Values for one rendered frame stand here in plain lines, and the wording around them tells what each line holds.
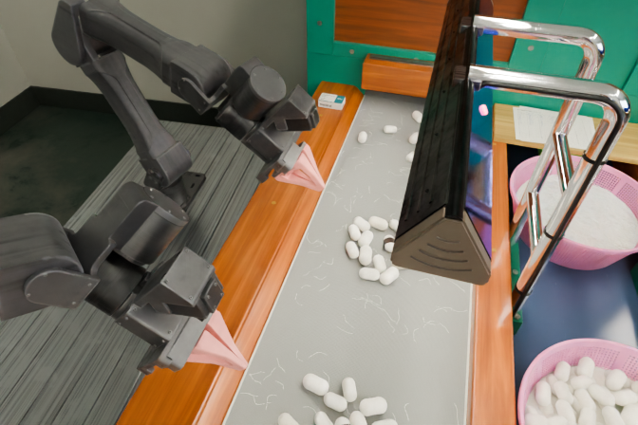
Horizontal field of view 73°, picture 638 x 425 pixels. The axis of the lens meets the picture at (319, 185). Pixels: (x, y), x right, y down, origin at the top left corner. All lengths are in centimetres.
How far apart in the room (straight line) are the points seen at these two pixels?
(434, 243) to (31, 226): 35
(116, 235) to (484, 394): 49
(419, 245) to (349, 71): 86
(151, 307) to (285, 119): 32
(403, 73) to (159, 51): 59
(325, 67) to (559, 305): 77
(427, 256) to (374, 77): 78
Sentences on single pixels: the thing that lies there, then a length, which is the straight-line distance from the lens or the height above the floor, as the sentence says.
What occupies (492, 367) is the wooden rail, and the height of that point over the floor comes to 77.
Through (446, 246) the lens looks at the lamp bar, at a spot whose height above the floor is 108.
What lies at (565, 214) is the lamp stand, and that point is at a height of 94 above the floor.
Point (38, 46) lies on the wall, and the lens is 277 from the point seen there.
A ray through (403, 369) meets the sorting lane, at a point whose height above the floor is 74.
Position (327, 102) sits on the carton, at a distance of 108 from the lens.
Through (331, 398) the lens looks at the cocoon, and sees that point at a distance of 63.
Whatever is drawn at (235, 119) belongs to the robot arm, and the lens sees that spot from 67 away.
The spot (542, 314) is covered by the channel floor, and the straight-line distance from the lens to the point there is 87.
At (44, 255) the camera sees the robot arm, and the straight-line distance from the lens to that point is 43.
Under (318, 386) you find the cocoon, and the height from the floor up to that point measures 76.
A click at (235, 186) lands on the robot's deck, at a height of 67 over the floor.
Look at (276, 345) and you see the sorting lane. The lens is 68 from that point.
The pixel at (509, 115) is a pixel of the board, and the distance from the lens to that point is 113.
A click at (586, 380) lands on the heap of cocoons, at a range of 75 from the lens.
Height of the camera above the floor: 134
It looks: 42 degrees down
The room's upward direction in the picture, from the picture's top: straight up
